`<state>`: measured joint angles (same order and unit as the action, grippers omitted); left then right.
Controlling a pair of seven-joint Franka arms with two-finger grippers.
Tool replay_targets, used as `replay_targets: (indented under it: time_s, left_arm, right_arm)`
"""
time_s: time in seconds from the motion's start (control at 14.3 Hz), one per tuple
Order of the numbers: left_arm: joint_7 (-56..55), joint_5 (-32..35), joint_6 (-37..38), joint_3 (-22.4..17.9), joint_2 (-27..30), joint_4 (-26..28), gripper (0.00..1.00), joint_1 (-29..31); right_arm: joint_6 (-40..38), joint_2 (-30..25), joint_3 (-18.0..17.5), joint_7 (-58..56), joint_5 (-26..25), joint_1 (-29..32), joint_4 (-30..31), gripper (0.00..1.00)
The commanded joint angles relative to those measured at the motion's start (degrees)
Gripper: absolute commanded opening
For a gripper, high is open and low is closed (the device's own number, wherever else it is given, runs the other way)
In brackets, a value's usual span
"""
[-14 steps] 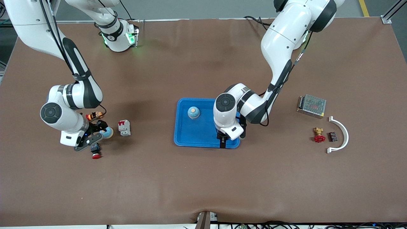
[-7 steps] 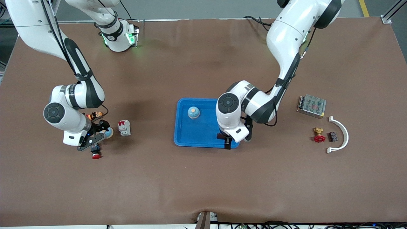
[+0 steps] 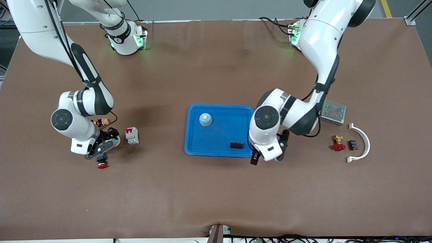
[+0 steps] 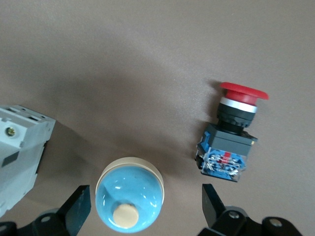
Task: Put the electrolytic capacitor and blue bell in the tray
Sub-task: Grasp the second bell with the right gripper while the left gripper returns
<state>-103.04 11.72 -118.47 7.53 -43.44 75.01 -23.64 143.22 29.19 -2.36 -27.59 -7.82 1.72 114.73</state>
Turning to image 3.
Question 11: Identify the aluminium frame post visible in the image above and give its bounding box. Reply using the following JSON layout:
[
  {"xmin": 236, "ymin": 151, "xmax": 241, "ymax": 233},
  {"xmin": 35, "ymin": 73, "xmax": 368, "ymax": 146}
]
[{"xmin": 405, "ymin": 0, "xmax": 432, "ymax": 26}]

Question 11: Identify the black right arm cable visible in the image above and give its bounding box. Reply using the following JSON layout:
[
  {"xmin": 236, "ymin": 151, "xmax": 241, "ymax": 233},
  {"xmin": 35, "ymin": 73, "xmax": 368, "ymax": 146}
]
[{"xmin": 44, "ymin": 0, "xmax": 118, "ymax": 129}]

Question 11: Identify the metal mesh power supply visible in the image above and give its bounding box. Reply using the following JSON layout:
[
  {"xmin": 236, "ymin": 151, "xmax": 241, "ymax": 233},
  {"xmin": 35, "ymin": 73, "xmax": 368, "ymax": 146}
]
[{"xmin": 319, "ymin": 100, "xmax": 347, "ymax": 127}]

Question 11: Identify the black cable bundle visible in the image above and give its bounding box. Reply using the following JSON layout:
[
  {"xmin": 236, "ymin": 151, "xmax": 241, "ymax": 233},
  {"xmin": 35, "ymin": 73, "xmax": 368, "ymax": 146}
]
[{"xmin": 233, "ymin": 235, "xmax": 432, "ymax": 243}]

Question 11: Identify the brass valve red handle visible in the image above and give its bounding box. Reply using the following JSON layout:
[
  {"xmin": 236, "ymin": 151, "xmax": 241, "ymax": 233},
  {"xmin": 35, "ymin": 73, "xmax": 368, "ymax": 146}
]
[{"xmin": 332, "ymin": 135, "xmax": 346, "ymax": 152}]

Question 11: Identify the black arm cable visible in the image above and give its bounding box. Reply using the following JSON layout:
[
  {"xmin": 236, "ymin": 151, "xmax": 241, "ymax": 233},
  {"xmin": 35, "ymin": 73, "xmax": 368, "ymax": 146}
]
[
  {"xmin": 301, "ymin": 78, "xmax": 335, "ymax": 138},
  {"xmin": 44, "ymin": 0, "xmax": 118, "ymax": 129}
]

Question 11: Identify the blue plastic tray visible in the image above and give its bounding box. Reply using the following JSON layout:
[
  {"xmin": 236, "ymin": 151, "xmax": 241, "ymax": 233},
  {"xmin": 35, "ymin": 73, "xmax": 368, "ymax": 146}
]
[{"xmin": 184, "ymin": 104, "xmax": 255, "ymax": 158}]

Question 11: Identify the black right base cable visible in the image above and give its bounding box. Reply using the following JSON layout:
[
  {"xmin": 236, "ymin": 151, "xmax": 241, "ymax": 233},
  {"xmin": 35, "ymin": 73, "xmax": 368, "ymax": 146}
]
[{"xmin": 127, "ymin": 0, "xmax": 149, "ymax": 24}]

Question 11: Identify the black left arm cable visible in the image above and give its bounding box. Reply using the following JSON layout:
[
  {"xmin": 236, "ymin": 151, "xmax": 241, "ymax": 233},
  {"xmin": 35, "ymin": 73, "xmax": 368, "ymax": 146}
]
[{"xmin": 301, "ymin": 78, "xmax": 335, "ymax": 138}]

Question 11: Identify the white red circuit breaker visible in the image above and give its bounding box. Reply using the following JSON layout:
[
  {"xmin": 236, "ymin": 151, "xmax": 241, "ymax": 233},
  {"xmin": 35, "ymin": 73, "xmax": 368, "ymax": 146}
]
[{"xmin": 125, "ymin": 127, "xmax": 139, "ymax": 145}]

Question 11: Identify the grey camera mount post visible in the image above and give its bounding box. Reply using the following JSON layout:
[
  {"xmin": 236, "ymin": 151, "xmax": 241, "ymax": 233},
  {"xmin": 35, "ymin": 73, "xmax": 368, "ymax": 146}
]
[{"xmin": 208, "ymin": 224, "xmax": 232, "ymax": 243}]

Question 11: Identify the black left base cable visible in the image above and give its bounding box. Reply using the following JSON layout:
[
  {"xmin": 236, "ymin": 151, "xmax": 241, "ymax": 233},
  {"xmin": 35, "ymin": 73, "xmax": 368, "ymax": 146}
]
[{"xmin": 259, "ymin": 17, "xmax": 295, "ymax": 36}]

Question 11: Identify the white curved pipe clamp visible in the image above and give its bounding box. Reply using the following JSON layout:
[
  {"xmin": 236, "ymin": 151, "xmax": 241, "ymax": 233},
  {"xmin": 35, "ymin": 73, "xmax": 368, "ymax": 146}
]
[{"xmin": 347, "ymin": 123, "xmax": 371, "ymax": 163}]

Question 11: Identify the brown table mat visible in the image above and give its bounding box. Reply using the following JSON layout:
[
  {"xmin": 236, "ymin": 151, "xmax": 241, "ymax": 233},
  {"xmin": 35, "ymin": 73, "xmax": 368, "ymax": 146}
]
[{"xmin": 0, "ymin": 19, "xmax": 432, "ymax": 241}]

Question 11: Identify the black base cable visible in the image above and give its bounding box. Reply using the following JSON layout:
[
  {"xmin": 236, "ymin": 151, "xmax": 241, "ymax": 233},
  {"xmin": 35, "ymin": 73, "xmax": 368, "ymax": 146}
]
[
  {"xmin": 259, "ymin": 17, "xmax": 295, "ymax": 36},
  {"xmin": 127, "ymin": 0, "xmax": 149, "ymax": 24}
]

